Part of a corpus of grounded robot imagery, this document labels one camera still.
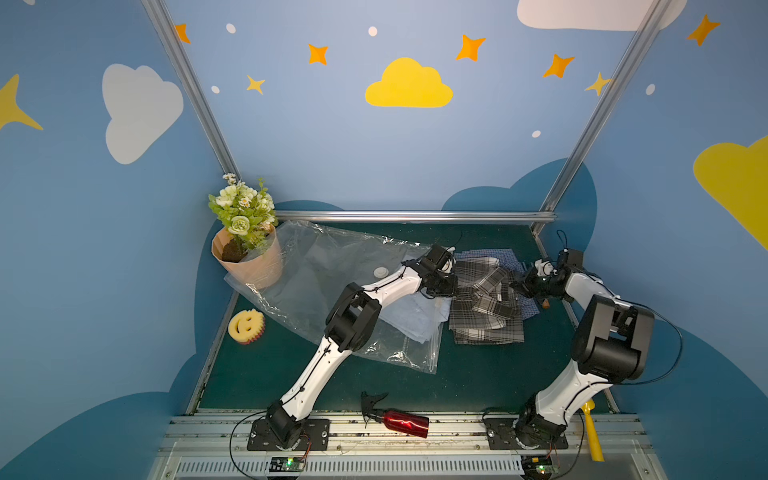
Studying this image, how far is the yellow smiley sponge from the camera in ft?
2.95

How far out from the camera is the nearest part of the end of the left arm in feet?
2.57

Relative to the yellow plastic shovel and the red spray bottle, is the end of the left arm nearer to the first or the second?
the red spray bottle
